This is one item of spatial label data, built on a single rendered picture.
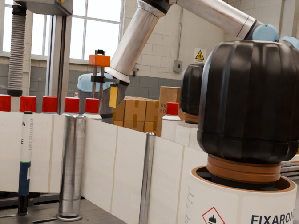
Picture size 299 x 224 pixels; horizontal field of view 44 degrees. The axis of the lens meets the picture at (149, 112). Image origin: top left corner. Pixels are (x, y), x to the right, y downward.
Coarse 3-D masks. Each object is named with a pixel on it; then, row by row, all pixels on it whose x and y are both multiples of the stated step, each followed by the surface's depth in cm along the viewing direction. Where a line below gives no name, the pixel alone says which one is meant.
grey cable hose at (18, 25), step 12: (12, 12) 85; (24, 12) 86; (12, 24) 86; (24, 24) 87; (12, 36) 86; (24, 36) 87; (12, 48) 86; (12, 60) 86; (12, 72) 86; (12, 84) 86; (12, 96) 87
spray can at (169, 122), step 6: (168, 102) 102; (174, 102) 104; (168, 108) 102; (174, 108) 101; (168, 114) 102; (174, 114) 101; (162, 120) 102; (168, 120) 101; (174, 120) 101; (180, 120) 102; (162, 126) 102; (168, 126) 101; (174, 126) 101; (162, 132) 102; (168, 132) 101; (174, 132) 101; (168, 138) 101; (174, 138) 101
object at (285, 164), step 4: (284, 164) 134; (288, 164) 134; (292, 164) 135; (296, 164) 136; (12, 192) 79; (40, 192) 80; (0, 196) 76; (4, 196) 76; (8, 196) 76; (12, 196) 76; (16, 196) 77
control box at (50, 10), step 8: (16, 0) 80; (24, 0) 80; (32, 0) 80; (40, 0) 80; (48, 0) 80; (56, 0) 81; (64, 0) 85; (72, 0) 94; (32, 8) 88; (40, 8) 87; (48, 8) 86; (56, 8) 85; (64, 8) 88; (72, 8) 95
